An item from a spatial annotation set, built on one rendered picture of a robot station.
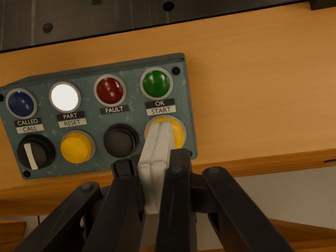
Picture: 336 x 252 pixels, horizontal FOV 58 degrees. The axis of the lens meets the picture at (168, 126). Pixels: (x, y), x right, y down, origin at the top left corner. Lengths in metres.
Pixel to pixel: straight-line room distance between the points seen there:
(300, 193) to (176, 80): 1.01
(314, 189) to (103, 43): 1.02
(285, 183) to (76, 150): 1.01
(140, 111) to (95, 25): 0.13
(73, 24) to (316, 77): 0.23
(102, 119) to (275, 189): 0.99
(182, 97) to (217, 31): 0.09
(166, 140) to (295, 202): 1.03
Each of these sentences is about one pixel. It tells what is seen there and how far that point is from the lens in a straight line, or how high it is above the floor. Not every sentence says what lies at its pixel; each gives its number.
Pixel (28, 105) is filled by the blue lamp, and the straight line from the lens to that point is 0.25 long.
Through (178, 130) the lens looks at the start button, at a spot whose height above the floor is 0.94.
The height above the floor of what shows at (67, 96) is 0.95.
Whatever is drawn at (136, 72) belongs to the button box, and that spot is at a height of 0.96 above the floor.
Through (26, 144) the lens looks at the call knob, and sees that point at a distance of 0.26.
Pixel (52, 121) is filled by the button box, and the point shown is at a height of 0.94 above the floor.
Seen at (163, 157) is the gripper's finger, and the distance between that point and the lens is 0.16.
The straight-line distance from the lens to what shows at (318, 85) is 0.29.
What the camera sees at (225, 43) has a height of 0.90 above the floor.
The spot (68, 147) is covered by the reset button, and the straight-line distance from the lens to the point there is 0.24.
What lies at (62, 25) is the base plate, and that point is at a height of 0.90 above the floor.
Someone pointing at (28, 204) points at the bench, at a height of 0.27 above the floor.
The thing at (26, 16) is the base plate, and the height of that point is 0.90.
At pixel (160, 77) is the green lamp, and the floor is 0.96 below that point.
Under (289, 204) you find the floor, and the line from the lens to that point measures 1.18.
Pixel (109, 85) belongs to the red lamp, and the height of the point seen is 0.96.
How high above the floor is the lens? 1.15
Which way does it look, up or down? 73 degrees down
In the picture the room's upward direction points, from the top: 27 degrees counter-clockwise
